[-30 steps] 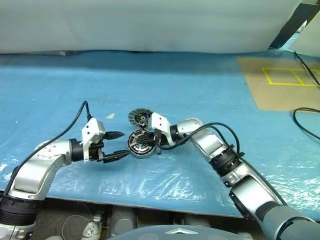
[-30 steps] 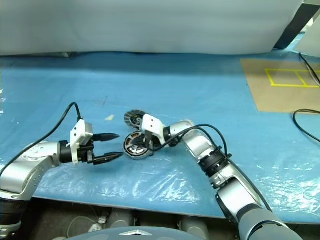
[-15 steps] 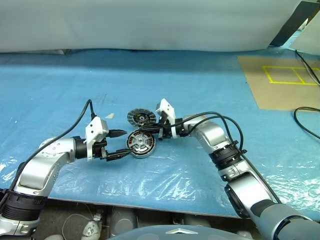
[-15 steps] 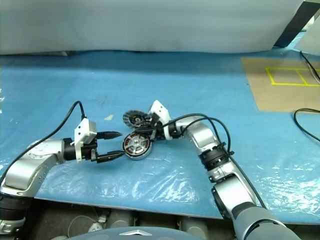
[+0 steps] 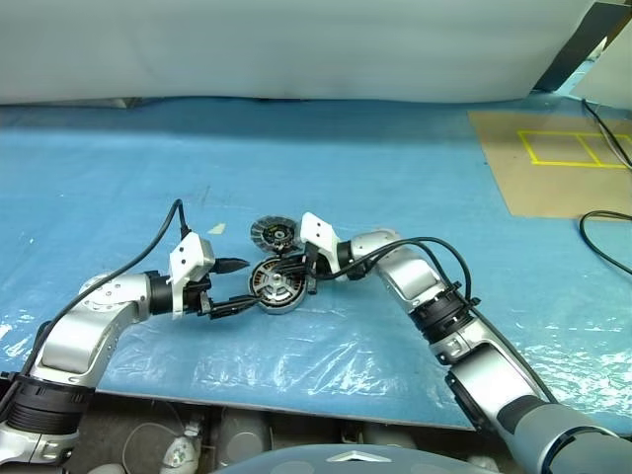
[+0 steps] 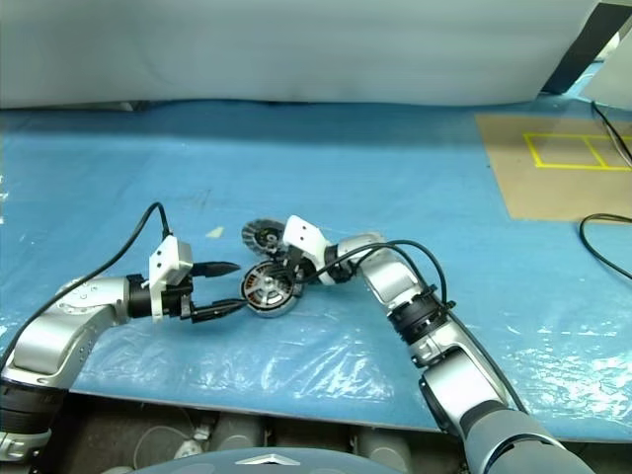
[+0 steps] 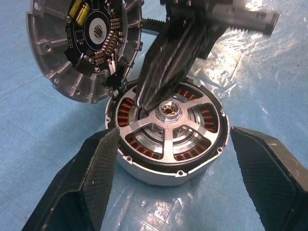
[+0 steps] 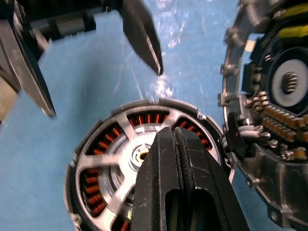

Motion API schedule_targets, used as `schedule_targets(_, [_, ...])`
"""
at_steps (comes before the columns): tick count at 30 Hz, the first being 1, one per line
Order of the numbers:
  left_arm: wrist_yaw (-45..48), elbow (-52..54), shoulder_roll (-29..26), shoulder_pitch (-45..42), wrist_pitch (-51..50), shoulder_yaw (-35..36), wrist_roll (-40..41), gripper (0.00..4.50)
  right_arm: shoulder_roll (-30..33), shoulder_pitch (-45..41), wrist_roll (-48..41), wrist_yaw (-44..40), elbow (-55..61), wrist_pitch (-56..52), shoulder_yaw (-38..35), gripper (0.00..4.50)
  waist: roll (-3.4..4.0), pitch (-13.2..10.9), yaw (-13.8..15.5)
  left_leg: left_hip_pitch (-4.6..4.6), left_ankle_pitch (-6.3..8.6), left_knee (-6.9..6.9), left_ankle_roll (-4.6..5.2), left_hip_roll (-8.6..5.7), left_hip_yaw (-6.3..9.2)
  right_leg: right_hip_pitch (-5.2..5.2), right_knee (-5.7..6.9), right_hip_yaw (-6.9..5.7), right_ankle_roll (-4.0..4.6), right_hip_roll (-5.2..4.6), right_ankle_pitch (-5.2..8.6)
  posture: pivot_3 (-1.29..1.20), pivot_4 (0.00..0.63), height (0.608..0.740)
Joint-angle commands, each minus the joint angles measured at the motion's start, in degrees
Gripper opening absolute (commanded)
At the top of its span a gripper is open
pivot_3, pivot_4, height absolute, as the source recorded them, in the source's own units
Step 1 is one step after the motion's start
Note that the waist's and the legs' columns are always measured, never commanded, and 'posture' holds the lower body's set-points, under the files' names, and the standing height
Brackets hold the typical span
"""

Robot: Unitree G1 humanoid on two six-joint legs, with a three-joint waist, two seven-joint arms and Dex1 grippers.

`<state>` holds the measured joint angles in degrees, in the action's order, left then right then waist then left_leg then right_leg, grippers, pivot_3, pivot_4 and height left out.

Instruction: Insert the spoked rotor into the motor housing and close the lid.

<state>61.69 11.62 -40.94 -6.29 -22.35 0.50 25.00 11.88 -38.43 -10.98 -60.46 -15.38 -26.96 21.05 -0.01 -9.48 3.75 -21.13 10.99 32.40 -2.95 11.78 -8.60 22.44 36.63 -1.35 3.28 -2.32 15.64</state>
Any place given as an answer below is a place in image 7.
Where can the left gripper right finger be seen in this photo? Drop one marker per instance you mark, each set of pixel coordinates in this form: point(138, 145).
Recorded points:
point(276, 183)

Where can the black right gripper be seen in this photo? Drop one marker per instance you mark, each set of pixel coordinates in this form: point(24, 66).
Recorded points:
point(207, 14)

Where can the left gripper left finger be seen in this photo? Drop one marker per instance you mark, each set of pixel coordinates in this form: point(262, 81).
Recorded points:
point(79, 192)

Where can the motor stator housing copper windings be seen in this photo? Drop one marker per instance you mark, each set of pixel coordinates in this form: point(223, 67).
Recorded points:
point(154, 175)

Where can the motor end cover circuit board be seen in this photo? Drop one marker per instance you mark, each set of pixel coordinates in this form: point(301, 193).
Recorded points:
point(55, 60)

